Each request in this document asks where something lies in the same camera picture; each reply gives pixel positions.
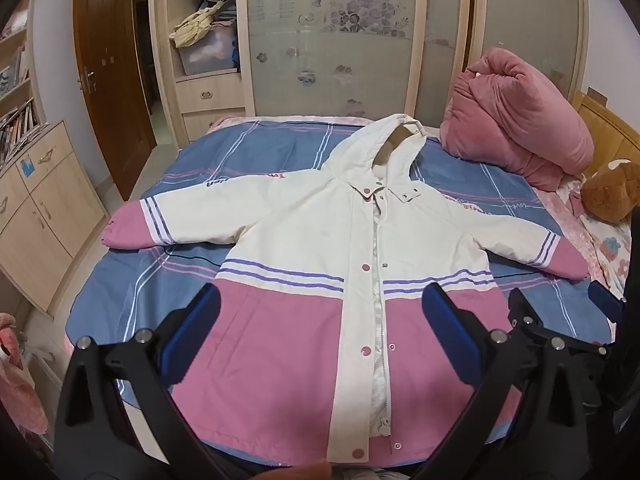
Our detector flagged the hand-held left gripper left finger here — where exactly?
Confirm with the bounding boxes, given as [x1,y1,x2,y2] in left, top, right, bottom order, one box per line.
[54,285,226,480]

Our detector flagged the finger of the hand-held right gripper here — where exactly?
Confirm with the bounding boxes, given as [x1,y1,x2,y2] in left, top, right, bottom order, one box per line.
[587,280,625,315]
[507,290,609,357]

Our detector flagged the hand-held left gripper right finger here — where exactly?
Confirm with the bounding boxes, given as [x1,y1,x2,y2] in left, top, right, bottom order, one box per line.
[421,282,613,480]

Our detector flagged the white and pink hooded jacket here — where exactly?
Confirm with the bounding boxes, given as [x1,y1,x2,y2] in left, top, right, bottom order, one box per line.
[102,114,591,463]

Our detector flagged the pink floral bed sheet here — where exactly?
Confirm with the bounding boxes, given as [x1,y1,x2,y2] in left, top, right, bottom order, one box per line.
[550,175,633,292]

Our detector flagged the brown plush toy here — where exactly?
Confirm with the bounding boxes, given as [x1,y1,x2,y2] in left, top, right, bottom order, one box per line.
[580,159,640,223]

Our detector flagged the blue plaid blanket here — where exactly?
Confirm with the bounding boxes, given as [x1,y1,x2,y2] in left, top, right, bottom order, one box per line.
[65,117,626,466]

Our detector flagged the wooden headboard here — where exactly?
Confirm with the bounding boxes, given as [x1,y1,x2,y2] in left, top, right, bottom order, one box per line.
[570,89,640,181]

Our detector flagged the light wood cabinet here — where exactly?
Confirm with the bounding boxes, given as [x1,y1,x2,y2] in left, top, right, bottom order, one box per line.
[0,120,112,317]

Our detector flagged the pink cloth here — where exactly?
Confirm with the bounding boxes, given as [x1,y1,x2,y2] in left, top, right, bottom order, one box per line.
[0,312,51,437]

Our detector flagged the pink folded quilt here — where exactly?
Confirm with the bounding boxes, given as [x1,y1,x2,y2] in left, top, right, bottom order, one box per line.
[440,47,596,192]

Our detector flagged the wardrobe drawer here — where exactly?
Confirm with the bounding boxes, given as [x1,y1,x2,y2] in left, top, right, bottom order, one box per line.
[175,74,247,113]
[182,107,249,142]

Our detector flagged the brown wooden door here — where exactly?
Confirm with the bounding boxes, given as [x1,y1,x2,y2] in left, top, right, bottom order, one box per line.
[74,0,158,202]

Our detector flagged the row of books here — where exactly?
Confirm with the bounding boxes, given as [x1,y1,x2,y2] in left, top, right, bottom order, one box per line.
[0,100,40,166]

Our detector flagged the translucent storage box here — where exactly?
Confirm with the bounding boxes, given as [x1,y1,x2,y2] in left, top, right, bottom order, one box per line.
[177,27,239,77]

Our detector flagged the light wood wardrobe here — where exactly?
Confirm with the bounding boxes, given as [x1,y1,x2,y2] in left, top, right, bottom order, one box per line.
[150,0,591,142]

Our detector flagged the frosted floral sliding door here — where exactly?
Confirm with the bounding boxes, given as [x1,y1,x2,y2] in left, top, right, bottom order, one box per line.
[247,0,472,121]
[470,0,587,102]

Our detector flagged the yellow cloth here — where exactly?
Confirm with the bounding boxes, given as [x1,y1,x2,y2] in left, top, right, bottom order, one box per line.
[169,2,222,50]

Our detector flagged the wooden bookshelf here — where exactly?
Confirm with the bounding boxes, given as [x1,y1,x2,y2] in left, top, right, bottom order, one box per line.
[0,0,42,167]

